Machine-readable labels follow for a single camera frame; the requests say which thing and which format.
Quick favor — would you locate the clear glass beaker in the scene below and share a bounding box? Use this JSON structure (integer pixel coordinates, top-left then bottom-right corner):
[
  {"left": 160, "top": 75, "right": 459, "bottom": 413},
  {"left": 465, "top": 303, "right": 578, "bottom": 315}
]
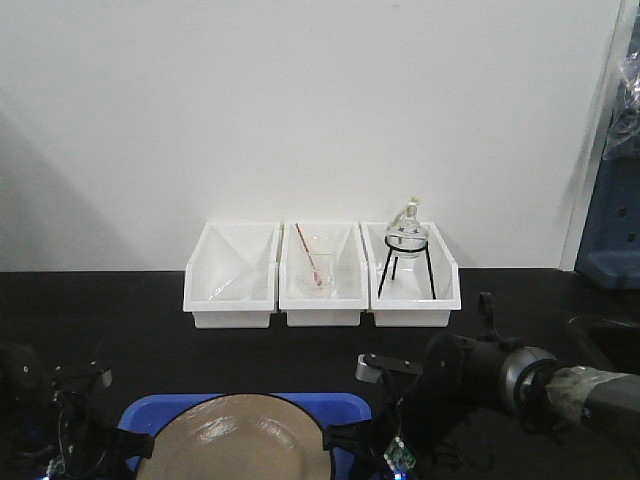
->
[{"left": 297, "top": 252, "right": 335, "bottom": 299}]

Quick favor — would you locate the white middle storage bin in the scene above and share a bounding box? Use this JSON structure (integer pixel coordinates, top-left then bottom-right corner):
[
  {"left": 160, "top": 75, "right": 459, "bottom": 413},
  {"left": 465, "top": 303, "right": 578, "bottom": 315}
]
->
[{"left": 278, "top": 222, "right": 369, "bottom": 328}]

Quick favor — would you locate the green circuit board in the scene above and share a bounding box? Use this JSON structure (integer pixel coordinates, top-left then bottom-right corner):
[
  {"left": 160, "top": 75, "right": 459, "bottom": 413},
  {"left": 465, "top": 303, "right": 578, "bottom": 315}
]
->
[{"left": 383, "top": 436, "right": 416, "bottom": 476}]

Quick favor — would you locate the blue plastic tray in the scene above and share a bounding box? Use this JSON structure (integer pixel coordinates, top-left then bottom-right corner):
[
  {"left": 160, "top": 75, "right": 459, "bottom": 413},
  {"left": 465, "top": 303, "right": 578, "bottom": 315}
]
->
[{"left": 118, "top": 392, "right": 372, "bottom": 479}]

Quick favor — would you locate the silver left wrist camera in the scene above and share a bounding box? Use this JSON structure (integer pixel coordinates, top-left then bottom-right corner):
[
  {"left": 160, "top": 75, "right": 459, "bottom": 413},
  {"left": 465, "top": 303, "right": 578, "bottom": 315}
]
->
[{"left": 54, "top": 360, "right": 113, "bottom": 389}]

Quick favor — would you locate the white storage bin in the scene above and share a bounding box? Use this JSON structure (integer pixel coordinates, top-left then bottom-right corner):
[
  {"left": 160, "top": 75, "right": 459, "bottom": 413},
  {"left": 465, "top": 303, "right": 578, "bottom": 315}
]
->
[
  {"left": 360, "top": 222, "right": 461, "bottom": 327},
  {"left": 278, "top": 222, "right": 369, "bottom": 328},
  {"left": 183, "top": 222, "right": 281, "bottom": 329}
]

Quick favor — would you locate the blue cabinet at right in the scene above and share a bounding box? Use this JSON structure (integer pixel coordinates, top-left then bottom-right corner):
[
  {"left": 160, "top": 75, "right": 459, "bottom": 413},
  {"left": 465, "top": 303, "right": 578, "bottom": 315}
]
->
[{"left": 575, "top": 19, "right": 639, "bottom": 290}]

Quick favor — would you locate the beige plate black rim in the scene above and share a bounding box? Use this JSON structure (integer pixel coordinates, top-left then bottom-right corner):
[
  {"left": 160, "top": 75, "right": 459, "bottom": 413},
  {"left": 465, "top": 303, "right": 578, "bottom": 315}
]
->
[{"left": 137, "top": 394, "right": 335, "bottom": 479}]

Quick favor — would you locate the red glass stirring rod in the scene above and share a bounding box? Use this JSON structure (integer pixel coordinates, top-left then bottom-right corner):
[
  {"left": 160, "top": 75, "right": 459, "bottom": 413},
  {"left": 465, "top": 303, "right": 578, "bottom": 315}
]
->
[{"left": 294, "top": 223, "right": 323, "bottom": 288}]

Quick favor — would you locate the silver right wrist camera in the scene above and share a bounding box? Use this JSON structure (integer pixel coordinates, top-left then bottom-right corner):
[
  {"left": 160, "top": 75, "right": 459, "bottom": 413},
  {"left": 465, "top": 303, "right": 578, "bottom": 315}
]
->
[{"left": 355, "top": 353, "right": 423, "bottom": 383}]

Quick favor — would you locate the white left storage bin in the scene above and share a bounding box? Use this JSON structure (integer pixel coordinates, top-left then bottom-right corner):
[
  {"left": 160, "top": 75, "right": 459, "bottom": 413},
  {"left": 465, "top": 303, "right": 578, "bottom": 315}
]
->
[{"left": 183, "top": 222, "right": 281, "bottom": 329}]

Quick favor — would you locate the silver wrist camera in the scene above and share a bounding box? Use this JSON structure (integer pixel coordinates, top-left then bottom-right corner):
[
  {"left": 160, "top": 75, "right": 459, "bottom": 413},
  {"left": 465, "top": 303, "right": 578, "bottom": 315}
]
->
[
  {"left": 54, "top": 360, "right": 113, "bottom": 389},
  {"left": 355, "top": 353, "right": 423, "bottom": 383}
]

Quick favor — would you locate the black wire tripod stand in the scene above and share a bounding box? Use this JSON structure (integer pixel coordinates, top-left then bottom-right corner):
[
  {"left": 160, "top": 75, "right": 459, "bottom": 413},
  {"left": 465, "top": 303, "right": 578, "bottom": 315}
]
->
[{"left": 377, "top": 235, "right": 437, "bottom": 300}]

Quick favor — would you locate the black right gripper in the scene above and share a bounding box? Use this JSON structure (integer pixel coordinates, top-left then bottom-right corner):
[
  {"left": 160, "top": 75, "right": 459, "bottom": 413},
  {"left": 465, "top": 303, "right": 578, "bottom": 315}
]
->
[{"left": 322, "top": 333, "right": 479, "bottom": 479}]

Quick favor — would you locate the glass flask on stand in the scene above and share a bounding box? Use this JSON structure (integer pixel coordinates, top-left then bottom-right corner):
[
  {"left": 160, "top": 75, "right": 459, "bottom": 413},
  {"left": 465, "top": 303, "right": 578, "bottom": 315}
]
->
[{"left": 385, "top": 197, "right": 428, "bottom": 259}]

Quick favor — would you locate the white right storage bin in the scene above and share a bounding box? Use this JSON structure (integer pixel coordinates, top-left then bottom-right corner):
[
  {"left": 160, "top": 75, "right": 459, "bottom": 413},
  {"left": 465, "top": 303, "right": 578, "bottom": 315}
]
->
[{"left": 360, "top": 222, "right": 461, "bottom": 327}]

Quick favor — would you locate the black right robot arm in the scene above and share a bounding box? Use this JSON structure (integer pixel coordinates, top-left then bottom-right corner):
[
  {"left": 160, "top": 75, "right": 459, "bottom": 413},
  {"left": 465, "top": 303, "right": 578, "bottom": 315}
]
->
[{"left": 322, "top": 292, "right": 639, "bottom": 479}]

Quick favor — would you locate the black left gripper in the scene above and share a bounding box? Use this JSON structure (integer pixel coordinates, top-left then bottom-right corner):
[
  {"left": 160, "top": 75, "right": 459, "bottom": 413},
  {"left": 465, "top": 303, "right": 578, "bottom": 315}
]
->
[{"left": 1, "top": 342, "right": 154, "bottom": 479}]

